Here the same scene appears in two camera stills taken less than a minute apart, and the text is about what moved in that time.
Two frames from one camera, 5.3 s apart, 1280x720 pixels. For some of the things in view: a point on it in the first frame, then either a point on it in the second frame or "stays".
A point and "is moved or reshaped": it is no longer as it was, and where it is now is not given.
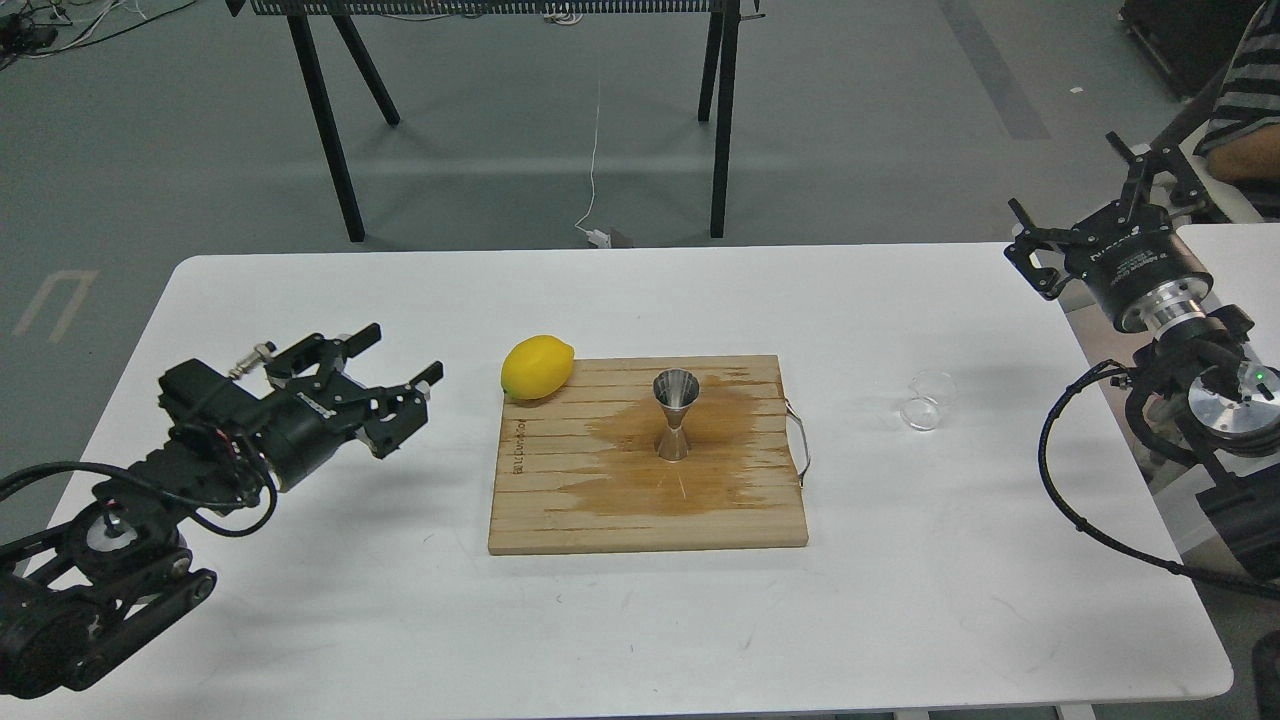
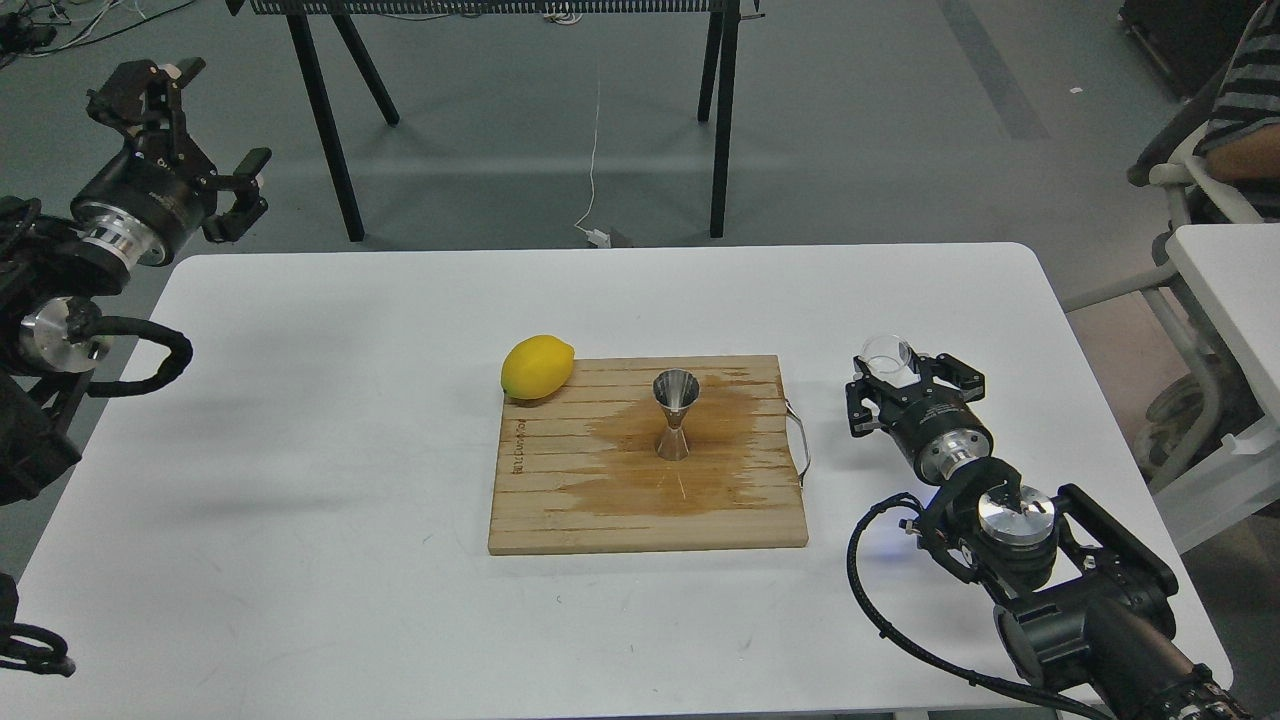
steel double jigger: x=674 y=389 stays
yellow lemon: x=537 y=366 stays
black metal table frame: x=718 y=67 stays
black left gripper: x=296 y=427 to x=157 y=187
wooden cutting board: x=579 y=469 stays
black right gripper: x=1135 y=261 to x=935 y=427
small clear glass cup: x=929 y=389 is moved or reshaped
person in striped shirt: x=1241 y=144 stays
